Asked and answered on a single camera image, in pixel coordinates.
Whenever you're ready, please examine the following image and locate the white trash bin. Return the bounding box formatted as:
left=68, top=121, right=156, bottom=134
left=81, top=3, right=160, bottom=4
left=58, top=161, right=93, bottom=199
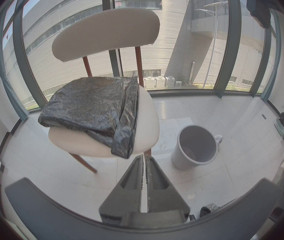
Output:
left=171, top=125, right=218, bottom=170

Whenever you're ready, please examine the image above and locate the pale green plastic box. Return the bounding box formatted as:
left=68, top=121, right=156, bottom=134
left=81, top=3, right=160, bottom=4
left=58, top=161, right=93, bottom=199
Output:
left=274, top=117, right=284, bottom=137

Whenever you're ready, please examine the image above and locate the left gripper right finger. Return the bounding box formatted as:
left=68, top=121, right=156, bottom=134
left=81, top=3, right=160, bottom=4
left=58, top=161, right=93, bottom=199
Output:
left=146, top=156, right=190, bottom=222

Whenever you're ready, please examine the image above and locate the blue-green curtain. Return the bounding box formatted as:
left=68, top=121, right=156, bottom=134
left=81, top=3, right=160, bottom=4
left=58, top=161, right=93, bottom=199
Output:
left=260, top=9, right=282, bottom=102
left=1, top=78, right=29, bottom=121

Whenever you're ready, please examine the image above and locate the white cushioned wooden chair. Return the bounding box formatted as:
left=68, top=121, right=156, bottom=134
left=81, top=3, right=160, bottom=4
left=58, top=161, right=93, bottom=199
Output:
left=48, top=8, right=160, bottom=173

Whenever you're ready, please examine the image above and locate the black plastic bag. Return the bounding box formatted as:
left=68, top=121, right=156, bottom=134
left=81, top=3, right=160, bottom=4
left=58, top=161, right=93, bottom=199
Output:
left=38, top=76, right=140, bottom=159

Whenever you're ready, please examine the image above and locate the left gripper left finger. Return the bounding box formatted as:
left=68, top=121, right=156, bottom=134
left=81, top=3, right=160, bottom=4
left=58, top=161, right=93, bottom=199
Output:
left=99, top=155, right=145, bottom=224

